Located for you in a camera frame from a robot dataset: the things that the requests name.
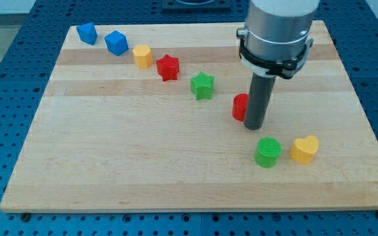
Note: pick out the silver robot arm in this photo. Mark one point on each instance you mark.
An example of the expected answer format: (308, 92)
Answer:
(274, 40)

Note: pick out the green star block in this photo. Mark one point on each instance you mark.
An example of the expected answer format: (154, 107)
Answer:
(202, 86)

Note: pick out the yellow hexagon block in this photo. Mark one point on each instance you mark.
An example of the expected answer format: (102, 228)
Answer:
(142, 55)

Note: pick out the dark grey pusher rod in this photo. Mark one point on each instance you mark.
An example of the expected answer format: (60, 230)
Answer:
(259, 96)

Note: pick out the red star block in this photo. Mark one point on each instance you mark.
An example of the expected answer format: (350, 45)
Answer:
(168, 67)

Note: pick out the green cylinder block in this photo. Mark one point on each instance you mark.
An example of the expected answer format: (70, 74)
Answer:
(268, 151)

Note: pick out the red cylinder block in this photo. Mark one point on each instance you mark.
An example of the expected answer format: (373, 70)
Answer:
(239, 106)

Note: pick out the yellow heart block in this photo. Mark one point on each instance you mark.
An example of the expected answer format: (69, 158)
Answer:
(303, 150)

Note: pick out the blue triangular block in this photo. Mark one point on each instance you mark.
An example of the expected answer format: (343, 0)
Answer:
(87, 33)

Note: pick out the blue cube block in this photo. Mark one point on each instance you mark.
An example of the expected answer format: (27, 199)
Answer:
(116, 43)

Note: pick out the wooden board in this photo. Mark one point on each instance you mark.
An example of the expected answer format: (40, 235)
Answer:
(111, 137)

